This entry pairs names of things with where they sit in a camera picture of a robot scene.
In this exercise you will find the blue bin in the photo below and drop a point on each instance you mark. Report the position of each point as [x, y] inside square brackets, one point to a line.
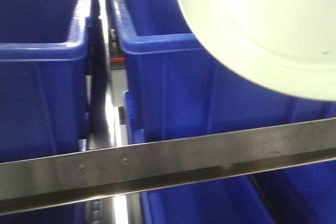
[228, 200]
[44, 63]
[177, 89]
[302, 194]

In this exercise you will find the blue bin upper right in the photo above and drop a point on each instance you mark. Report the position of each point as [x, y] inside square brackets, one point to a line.
[177, 89]

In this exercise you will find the pale green plate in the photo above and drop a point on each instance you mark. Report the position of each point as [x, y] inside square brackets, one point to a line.
[284, 45]

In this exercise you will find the blue bin lower left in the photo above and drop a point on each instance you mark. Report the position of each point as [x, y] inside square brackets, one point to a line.
[228, 200]

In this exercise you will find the blue bin upper left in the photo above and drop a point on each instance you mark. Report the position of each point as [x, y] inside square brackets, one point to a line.
[44, 63]

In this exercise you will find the blue bin lower right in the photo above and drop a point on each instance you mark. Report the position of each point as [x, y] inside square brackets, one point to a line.
[302, 194]

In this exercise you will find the stainless steel shelf rack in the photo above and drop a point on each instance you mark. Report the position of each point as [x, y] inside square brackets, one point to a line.
[133, 168]

